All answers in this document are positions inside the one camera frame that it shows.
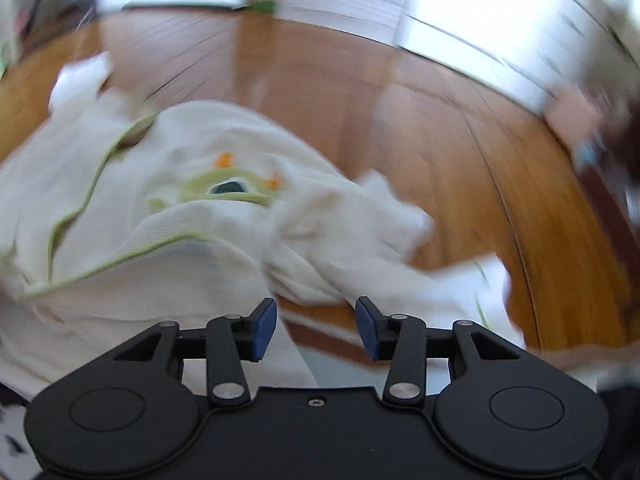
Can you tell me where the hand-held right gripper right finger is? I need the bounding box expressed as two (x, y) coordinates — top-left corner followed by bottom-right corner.
(354, 296), (523, 407)

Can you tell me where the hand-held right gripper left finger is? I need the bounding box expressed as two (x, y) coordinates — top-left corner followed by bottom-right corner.
(112, 297), (278, 408)

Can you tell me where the white shirt with green monster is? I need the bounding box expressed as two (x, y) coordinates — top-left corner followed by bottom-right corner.
(0, 52), (527, 398)

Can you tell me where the checked rug with brown border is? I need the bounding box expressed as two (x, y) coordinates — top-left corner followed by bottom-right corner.
(277, 305), (640, 391)

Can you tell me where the dark wooden table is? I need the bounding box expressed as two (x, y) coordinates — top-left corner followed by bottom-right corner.
(575, 125), (640, 281)

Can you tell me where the pink bag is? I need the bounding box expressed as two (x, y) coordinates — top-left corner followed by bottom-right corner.
(542, 85), (608, 146)

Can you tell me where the white cabinet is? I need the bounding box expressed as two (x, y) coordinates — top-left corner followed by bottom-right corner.
(280, 0), (640, 111)

